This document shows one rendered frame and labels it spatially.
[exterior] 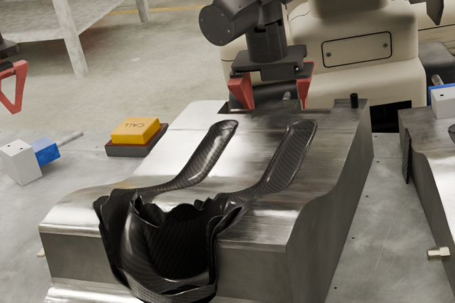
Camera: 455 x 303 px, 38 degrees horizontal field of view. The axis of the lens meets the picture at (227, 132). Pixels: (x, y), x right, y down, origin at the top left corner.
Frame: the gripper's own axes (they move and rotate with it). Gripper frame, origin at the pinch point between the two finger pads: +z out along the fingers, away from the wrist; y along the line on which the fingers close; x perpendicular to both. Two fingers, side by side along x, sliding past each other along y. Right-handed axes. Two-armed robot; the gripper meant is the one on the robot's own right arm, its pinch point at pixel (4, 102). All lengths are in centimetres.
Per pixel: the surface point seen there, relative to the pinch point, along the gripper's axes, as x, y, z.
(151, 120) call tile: 18.3, 9.8, 9.0
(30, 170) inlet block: -0.6, 2.8, 10.9
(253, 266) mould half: -2, 59, 1
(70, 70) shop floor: 122, -267, 95
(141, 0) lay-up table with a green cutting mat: 200, -299, 80
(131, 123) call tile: 15.9, 7.4, 9.0
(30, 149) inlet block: 0.4, 2.8, 7.7
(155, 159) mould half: 6.9, 29.6, 4.1
